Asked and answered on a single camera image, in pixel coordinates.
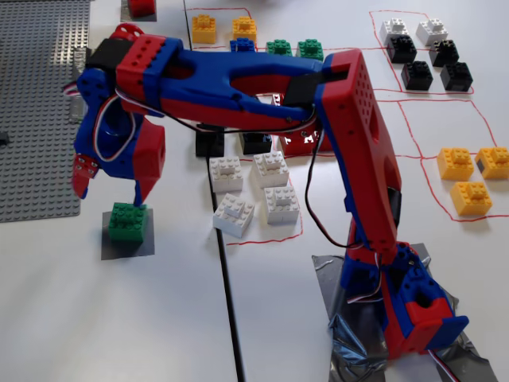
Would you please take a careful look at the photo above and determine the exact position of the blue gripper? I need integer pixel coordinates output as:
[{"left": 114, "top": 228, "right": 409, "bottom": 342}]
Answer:
[{"left": 70, "top": 68, "right": 167, "bottom": 209}]

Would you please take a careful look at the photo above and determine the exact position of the green building block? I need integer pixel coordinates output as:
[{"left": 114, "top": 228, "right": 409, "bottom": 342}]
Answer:
[
  {"left": 295, "top": 38, "right": 325, "bottom": 62},
  {"left": 107, "top": 201, "right": 150, "bottom": 244},
  {"left": 265, "top": 39, "right": 294, "bottom": 57}
]

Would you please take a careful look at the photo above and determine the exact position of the grey square tape marker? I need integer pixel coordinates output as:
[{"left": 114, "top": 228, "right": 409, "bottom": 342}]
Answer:
[{"left": 100, "top": 208, "right": 156, "bottom": 261}]

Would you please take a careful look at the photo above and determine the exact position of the black building block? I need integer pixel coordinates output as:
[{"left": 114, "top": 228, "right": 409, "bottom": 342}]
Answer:
[
  {"left": 429, "top": 38, "right": 460, "bottom": 68},
  {"left": 400, "top": 60, "right": 435, "bottom": 91},
  {"left": 440, "top": 60, "right": 475, "bottom": 93},
  {"left": 387, "top": 34, "right": 418, "bottom": 63},
  {"left": 239, "top": 133, "right": 274, "bottom": 156},
  {"left": 194, "top": 126, "right": 226, "bottom": 158}
]

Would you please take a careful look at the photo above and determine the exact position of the white building block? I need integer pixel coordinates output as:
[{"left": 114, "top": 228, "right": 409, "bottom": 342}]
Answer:
[
  {"left": 263, "top": 185, "right": 301, "bottom": 225},
  {"left": 379, "top": 17, "right": 411, "bottom": 46},
  {"left": 252, "top": 150, "right": 290, "bottom": 189},
  {"left": 212, "top": 193, "right": 256, "bottom": 239},
  {"left": 415, "top": 17, "right": 446, "bottom": 45},
  {"left": 208, "top": 155, "right": 245, "bottom": 194}
]

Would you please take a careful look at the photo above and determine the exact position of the red building block on tape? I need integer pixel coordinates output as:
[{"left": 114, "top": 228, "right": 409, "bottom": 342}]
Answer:
[{"left": 127, "top": 0, "right": 157, "bottom": 18}]

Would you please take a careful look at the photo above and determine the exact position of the yellow building block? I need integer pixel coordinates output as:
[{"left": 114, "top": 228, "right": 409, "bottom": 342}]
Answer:
[
  {"left": 474, "top": 146, "right": 509, "bottom": 180},
  {"left": 436, "top": 146, "right": 476, "bottom": 181},
  {"left": 231, "top": 16, "right": 258, "bottom": 43},
  {"left": 449, "top": 181, "right": 494, "bottom": 217},
  {"left": 191, "top": 14, "right": 218, "bottom": 45}
]

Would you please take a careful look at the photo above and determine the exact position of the blue building block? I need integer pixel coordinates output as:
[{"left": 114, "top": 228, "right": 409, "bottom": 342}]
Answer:
[{"left": 229, "top": 37, "right": 257, "bottom": 53}]

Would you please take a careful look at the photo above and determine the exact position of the grey studded building baseplate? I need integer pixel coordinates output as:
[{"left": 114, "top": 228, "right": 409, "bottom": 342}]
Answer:
[{"left": 0, "top": 0, "right": 91, "bottom": 224}]

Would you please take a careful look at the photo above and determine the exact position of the white red wrist cable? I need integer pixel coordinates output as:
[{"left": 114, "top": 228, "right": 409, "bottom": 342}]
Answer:
[{"left": 64, "top": 82, "right": 141, "bottom": 163}]

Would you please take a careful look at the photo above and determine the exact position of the wrinkled grey duct tape strip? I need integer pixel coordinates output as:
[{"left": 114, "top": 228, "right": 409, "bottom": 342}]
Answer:
[{"left": 69, "top": 46, "right": 95, "bottom": 124}]

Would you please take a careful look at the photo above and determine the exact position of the black white arm cable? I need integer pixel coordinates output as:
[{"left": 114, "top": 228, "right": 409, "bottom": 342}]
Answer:
[{"left": 158, "top": 106, "right": 361, "bottom": 249}]

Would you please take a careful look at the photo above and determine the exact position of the crumpled grey duct tape sheet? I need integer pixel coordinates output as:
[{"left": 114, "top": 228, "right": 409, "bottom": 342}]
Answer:
[{"left": 311, "top": 242, "right": 499, "bottom": 382}]

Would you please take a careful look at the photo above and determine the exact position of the white red shoulder cable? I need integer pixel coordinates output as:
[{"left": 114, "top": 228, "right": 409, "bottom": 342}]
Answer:
[{"left": 344, "top": 253, "right": 387, "bottom": 306}]

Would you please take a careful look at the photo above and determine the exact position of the white red base cable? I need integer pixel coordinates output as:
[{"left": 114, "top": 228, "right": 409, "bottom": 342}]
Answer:
[{"left": 428, "top": 349, "right": 459, "bottom": 382}]

